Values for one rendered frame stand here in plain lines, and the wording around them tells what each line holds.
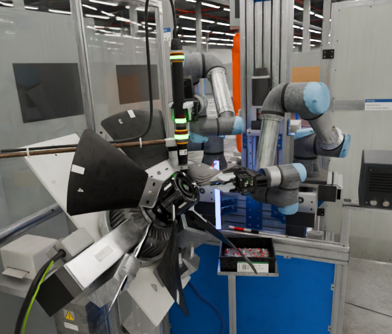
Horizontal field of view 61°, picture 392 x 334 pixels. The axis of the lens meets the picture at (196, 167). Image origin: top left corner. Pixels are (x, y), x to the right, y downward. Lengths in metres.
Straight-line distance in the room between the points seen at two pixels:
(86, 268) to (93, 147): 0.30
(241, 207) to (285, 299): 0.53
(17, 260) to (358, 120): 2.37
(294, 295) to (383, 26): 1.92
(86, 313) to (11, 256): 0.37
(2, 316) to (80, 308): 0.45
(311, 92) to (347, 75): 1.48
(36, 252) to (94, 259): 0.48
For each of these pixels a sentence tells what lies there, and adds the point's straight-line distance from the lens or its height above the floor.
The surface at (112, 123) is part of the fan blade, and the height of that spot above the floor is 1.41.
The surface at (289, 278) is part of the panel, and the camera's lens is 1.63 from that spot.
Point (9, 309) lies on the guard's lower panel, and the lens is 1.65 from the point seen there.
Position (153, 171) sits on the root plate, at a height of 1.26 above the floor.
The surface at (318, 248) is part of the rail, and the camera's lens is 1.52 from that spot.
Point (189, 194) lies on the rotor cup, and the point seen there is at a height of 1.20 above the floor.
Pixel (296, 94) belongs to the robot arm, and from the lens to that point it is 1.33.
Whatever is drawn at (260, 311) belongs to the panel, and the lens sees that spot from 1.76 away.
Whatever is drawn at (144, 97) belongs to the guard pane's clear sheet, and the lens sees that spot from 2.31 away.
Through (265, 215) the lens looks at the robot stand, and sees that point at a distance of 1.86.
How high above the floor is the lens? 1.56
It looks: 16 degrees down
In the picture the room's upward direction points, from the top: 3 degrees counter-clockwise
